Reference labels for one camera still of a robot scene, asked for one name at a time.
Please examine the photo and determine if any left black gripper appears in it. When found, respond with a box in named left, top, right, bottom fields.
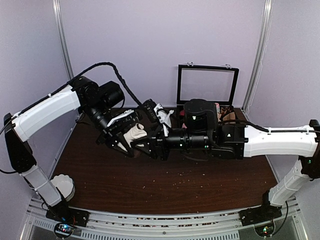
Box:
left=82, top=102, right=137, bottom=158

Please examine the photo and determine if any cream and brown sock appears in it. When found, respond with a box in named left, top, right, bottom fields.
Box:
left=123, top=123, right=147, bottom=146

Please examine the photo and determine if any tan brown ribbed sock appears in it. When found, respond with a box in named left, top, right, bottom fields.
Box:
left=221, top=112, right=236, bottom=122

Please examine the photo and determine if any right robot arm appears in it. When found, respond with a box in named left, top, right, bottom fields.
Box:
left=131, top=99, right=320, bottom=221

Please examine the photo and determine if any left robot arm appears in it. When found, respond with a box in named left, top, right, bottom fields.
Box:
left=2, top=75, right=139, bottom=222

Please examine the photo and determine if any white scalloped bowl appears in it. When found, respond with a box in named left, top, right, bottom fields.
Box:
left=50, top=174, right=76, bottom=202

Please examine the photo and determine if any pink white rolled sock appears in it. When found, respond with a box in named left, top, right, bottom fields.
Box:
left=215, top=103, right=221, bottom=115

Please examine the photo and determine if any brown argyle rolled sock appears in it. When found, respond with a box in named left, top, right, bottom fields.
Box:
left=220, top=105, right=234, bottom=115

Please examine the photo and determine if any black glass box lid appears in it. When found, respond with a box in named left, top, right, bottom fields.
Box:
left=176, top=62, right=240, bottom=106

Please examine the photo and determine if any black storage box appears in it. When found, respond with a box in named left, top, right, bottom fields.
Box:
left=177, top=104, right=241, bottom=124

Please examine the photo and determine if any left round circuit board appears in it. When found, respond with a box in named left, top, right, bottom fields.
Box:
left=53, top=222, right=75, bottom=239

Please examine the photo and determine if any round circuit board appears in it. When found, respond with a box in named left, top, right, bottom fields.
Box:
left=254, top=222, right=275, bottom=238
left=53, top=222, right=75, bottom=239

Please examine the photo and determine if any right round circuit board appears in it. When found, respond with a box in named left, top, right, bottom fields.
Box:
left=254, top=222, right=275, bottom=238

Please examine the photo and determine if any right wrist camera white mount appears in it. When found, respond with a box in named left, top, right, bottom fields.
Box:
left=142, top=99, right=175, bottom=128

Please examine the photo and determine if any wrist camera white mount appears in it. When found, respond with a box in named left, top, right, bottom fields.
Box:
left=107, top=109, right=142, bottom=128
left=142, top=99, right=175, bottom=128

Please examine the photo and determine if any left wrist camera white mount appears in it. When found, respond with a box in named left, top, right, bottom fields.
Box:
left=107, top=109, right=142, bottom=128

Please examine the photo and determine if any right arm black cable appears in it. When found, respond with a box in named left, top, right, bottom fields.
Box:
left=219, top=119, right=318, bottom=135

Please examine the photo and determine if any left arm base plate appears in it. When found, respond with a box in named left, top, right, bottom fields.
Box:
left=45, top=208, right=90, bottom=227

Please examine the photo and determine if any front aluminium rail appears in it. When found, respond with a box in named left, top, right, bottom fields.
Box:
left=19, top=196, right=308, bottom=240

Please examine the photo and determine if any right aluminium frame post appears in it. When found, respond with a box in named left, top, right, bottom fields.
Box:
left=242, top=0, right=274, bottom=114

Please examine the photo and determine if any aluminium frame post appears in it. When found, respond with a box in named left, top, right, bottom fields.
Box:
left=242, top=0, right=274, bottom=114
left=52, top=0, right=74, bottom=80

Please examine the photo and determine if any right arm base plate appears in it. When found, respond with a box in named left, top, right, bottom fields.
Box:
left=238, top=205, right=282, bottom=227

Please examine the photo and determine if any left aluminium frame post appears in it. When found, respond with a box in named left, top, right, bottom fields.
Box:
left=52, top=0, right=74, bottom=80

